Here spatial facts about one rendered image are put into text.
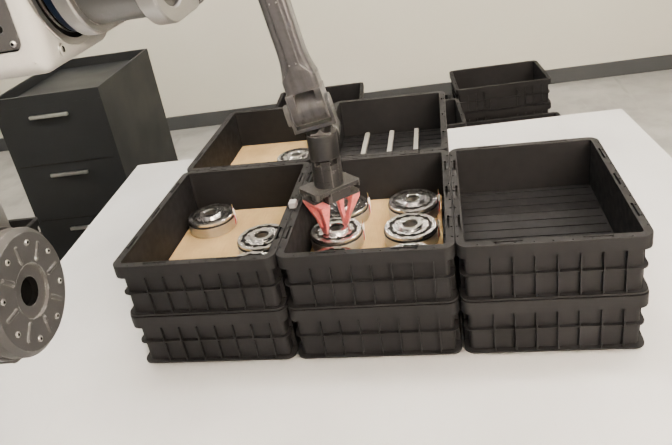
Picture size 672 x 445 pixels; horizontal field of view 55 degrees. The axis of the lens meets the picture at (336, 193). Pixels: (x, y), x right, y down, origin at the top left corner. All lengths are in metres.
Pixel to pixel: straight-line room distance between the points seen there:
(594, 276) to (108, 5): 0.84
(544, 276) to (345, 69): 3.59
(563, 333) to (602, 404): 0.13
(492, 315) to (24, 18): 0.85
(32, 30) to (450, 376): 0.85
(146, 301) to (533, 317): 0.68
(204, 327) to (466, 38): 3.59
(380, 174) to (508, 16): 3.24
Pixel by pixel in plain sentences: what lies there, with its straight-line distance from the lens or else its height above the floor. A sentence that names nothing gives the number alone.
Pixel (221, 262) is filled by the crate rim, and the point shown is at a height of 0.93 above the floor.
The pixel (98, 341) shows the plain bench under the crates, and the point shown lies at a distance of 1.46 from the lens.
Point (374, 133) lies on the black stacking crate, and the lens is 1.81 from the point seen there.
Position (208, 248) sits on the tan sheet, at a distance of 1.38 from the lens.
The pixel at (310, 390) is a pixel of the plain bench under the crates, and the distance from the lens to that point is 1.17.
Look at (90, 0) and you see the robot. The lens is 0.57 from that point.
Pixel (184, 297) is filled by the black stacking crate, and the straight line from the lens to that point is 1.20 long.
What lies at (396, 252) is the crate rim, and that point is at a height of 0.93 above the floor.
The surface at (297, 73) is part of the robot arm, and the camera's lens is 1.14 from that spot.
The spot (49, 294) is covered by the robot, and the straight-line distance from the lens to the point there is 0.80.
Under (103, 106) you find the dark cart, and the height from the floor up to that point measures 0.82.
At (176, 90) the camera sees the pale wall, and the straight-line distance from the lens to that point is 4.82.
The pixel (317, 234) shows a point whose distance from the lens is 1.28.
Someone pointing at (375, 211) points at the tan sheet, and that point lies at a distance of 1.39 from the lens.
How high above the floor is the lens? 1.48
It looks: 26 degrees down
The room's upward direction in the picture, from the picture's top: 9 degrees counter-clockwise
